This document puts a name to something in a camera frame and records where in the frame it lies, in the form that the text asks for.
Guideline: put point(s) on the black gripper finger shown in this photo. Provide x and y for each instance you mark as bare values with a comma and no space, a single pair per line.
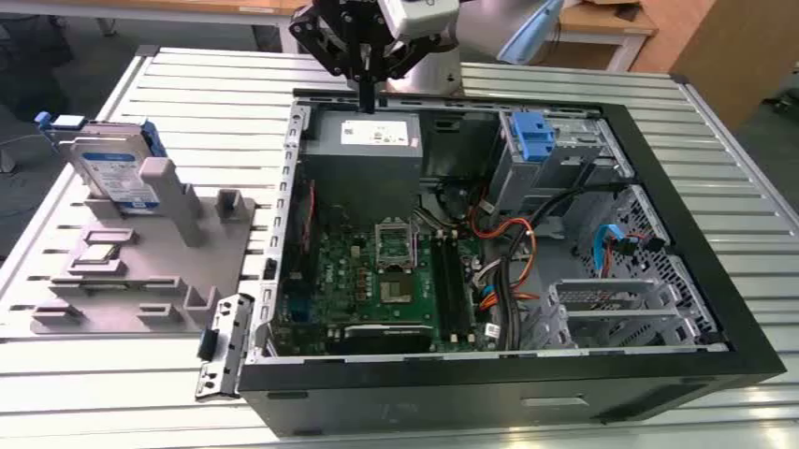
317,47
431,51

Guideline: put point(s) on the hard disk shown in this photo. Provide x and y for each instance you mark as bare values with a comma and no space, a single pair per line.
112,173

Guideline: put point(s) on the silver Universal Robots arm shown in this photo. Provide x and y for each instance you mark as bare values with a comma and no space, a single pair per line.
436,80

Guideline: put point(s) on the metal disk bay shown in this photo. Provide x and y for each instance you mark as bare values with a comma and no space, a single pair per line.
624,314

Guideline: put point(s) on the blue drive latch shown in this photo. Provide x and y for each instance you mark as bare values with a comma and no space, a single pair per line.
533,140

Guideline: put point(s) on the grey power supply unit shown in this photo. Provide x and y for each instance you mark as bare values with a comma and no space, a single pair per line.
361,173

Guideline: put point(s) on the metal optical drive cage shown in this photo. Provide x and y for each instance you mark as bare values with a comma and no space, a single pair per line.
561,182

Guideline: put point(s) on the black mesh chair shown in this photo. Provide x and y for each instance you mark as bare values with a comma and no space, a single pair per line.
37,89

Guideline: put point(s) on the green motherboard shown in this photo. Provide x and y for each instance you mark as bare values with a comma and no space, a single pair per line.
340,266

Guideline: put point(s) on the black RAM slot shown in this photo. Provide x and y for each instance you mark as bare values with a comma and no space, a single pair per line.
457,285
464,285
440,285
447,285

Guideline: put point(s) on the tan wooden cabinet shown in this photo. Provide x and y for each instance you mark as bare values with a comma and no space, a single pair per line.
748,47

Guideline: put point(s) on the CPU socket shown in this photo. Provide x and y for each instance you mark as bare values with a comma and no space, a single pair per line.
399,289

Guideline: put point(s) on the grey parts rack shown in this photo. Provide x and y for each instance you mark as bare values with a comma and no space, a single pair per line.
161,271

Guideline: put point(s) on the silver CPU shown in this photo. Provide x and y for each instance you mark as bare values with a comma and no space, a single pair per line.
96,252

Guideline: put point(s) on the black chair base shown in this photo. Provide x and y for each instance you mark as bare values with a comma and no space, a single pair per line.
787,100

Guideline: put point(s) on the green RAM stick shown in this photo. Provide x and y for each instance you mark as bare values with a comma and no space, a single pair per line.
105,283

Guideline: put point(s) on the black graphics card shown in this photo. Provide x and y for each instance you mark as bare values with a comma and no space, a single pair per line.
387,341

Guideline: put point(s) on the metal expansion slot latch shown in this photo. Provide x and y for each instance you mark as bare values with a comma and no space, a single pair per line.
227,337

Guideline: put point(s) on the black PC case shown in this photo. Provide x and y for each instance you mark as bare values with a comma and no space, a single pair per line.
436,397

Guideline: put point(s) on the wooden desk white frame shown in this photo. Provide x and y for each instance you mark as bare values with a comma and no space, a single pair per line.
187,14
599,25

